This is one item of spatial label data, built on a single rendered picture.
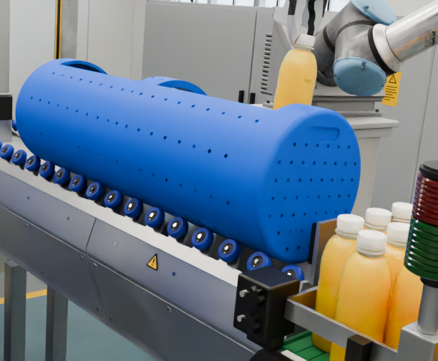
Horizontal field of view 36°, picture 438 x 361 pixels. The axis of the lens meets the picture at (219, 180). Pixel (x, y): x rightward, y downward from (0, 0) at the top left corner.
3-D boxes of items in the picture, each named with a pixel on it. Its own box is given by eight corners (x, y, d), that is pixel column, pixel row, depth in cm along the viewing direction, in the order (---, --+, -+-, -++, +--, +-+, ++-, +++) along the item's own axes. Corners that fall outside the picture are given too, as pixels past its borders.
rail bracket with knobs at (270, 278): (269, 321, 109) (276, 261, 106) (303, 338, 104) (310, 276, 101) (225, 337, 102) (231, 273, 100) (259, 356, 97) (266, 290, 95)
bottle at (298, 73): (260, 137, 129) (277, 40, 126) (290, 140, 132) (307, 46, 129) (280, 143, 123) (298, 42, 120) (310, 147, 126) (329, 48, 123)
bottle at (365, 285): (381, 383, 92) (402, 257, 88) (331, 378, 92) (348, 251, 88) (373, 358, 99) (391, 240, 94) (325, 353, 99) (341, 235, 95)
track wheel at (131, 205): (135, 198, 145) (129, 193, 144) (147, 203, 142) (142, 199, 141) (124, 215, 144) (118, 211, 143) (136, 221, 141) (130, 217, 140)
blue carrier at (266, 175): (101, 163, 192) (114, 64, 187) (346, 258, 131) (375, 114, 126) (8, 162, 172) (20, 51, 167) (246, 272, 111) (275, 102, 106)
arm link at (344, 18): (364, 34, 171) (401, -1, 161) (363, 71, 163) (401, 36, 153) (327, 11, 167) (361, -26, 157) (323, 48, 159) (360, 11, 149)
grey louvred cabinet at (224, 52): (193, 208, 488) (210, 6, 454) (451, 326, 327) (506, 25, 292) (129, 217, 454) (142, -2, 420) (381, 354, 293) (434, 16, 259)
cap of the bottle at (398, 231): (395, 232, 99) (396, 220, 98) (419, 240, 96) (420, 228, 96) (381, 237, 96) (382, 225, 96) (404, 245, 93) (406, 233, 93)
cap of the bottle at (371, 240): (387, 253, 89) (389, 240, 89) (358, 250, 89) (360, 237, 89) (382, 243, 93) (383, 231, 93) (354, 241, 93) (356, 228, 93)
